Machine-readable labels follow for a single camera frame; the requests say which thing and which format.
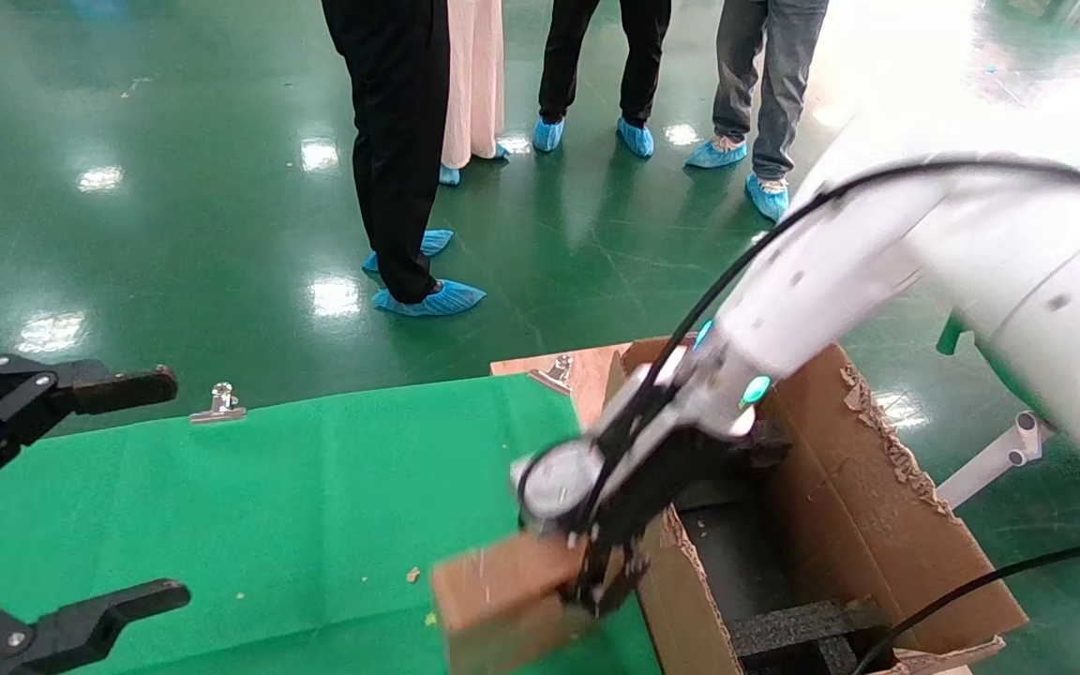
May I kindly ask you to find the person in grey jeans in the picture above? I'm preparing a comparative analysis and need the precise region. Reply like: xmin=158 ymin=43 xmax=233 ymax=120
xmin=685 ymin=0 xmax=830 ymax=224

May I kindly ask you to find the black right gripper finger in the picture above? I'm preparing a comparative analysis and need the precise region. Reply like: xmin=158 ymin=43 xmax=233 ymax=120
xmin=570 ymin=542 xmax=616 ymax=618
xmin=610 ymin=548 xmax=651 ymax=601

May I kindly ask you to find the person in pink skirt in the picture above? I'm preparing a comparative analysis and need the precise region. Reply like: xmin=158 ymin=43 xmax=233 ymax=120
xmin=437 ymin=0 xmax=511 ymax=188

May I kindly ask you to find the white metal table leg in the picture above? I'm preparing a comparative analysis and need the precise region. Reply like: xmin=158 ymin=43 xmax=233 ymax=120
xmin=934 ymin=411 xmax=1052 ymax=512

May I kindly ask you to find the hanging black cable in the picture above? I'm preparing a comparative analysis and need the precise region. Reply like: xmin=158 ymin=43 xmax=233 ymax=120
xmin=851 ymin=532 xmax=1080 ymax=675

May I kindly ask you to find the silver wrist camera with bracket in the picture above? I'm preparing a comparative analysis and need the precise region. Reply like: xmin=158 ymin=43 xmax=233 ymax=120
xmin=512 ymin=439 xmax=608 ymax=537

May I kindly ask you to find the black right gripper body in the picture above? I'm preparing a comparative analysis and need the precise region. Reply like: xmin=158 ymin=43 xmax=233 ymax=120
xmin=585 ymin=427 xmax=747 ymax=559

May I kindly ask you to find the black foam insert block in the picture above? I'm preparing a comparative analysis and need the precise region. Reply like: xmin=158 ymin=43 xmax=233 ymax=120
xmin=727 ymin=600 xmax=888 ymax=675
xmin=748 ymin=420 xmax=792 ymax=470

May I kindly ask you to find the large open cardboard carton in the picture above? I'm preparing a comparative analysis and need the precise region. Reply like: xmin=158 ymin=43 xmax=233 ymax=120
xmin=601 ymin=337 xmax=1028 ymax=675

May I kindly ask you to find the person in black trousers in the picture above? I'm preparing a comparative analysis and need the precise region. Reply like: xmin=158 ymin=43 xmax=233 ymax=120
xmin=322 ymin=0 xmax=487 ymax=318
xmin=532 ymin=0 xmax=672 ymax=158

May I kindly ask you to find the metal binder clip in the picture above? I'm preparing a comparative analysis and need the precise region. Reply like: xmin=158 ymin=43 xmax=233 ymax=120
xmin=529 ymin=354 xmax=576 ymax=397
xmin=189 ymin=382 xmax=248 ymax=426

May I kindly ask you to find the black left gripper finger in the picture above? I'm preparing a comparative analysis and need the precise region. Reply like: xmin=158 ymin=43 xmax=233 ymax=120
xmin=0 ymin=562 xmax=192 ymax=675
xmin=0 ymin=354 xmax=180 ymax=488

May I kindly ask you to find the black camera cable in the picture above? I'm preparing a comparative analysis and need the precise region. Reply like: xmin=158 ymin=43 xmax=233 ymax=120
xmin=577 ymin=155 xmax=1080 ymax=545

